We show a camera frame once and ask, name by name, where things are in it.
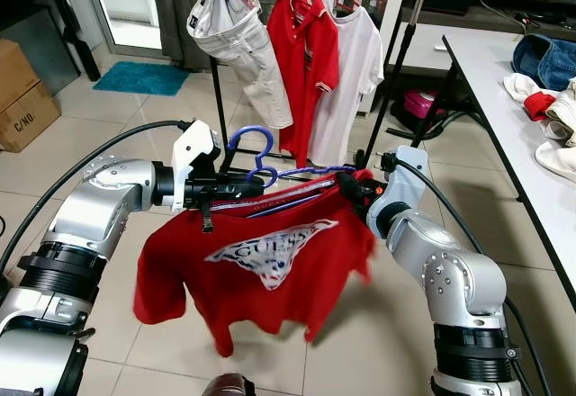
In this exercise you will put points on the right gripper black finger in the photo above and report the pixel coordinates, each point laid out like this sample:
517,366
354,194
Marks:
353,195
353,178

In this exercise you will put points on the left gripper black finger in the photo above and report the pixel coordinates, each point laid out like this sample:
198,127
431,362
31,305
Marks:
255,180
250,196

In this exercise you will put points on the purple plastic hanger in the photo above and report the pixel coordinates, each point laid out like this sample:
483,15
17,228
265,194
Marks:
252,130

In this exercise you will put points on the red T-shirt with print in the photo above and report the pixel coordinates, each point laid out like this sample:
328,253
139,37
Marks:
198,270

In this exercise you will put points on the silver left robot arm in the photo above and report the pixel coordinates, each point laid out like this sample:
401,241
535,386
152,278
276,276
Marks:
90,216

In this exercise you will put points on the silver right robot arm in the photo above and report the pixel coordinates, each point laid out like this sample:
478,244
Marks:
450,279

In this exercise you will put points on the white T-shirt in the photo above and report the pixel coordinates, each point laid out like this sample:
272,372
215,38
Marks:
355,72

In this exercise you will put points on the red polo shirt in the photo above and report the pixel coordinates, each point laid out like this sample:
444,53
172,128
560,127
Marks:
306,72

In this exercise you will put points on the teal rug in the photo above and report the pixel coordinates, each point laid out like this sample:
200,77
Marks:
139,79

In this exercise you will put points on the white pants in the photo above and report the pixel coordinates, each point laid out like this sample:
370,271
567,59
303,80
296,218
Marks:
243,45

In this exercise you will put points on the large white table black legs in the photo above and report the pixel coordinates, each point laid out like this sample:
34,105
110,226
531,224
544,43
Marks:
515,148

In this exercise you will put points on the dark curtain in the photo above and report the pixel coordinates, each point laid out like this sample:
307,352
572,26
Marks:
171,9

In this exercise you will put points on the cream sweater with red cuffs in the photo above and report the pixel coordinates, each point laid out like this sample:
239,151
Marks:
558,108

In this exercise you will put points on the printed brown cardboard box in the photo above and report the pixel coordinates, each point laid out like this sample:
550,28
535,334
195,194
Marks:
27,99

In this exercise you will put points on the white framed glass door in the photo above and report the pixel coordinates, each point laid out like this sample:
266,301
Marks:
126,0

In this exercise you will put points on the blue jeans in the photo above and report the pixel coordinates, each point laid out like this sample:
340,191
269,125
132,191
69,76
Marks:
544,58

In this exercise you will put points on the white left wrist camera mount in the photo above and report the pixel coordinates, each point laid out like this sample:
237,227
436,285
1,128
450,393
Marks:
193,148

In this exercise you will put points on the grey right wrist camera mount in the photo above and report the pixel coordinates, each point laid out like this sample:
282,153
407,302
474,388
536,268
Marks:
409,166

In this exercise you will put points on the clothes rack with silver rail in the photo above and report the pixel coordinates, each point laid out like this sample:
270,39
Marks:
397,63

